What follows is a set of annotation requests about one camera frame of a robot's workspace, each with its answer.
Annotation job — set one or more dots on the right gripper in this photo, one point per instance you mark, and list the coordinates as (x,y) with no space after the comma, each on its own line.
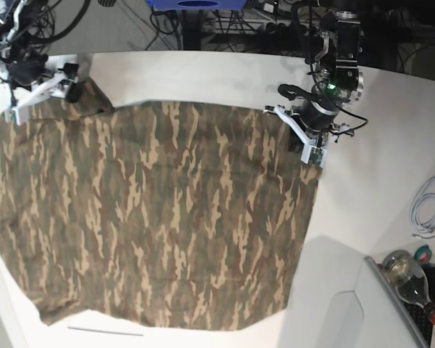
(30,66)

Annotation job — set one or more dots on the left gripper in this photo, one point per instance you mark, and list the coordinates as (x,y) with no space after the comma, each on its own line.
(313,115)

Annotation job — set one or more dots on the camouflage t-shirt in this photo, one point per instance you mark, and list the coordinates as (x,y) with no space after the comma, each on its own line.
(168,214)

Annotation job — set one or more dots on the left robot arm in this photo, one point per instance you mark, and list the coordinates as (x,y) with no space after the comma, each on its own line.
(329,33)

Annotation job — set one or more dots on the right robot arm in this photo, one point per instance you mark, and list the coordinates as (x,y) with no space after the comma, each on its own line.
(25,34)

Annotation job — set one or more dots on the black power strip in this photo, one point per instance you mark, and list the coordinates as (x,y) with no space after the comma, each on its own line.
(284,29)

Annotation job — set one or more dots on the green tape roll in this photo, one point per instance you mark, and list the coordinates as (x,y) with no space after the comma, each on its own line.
(423,254)

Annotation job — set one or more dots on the clear glass bottle red cap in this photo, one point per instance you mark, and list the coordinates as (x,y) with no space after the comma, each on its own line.
(408,279)

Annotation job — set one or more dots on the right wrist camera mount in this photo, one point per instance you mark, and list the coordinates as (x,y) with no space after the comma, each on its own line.
(53,84)

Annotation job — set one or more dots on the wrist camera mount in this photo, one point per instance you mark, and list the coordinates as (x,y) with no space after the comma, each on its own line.
(304,137)
(53,84)

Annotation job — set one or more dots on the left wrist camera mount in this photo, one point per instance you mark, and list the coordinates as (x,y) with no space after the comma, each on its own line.
(304,137)

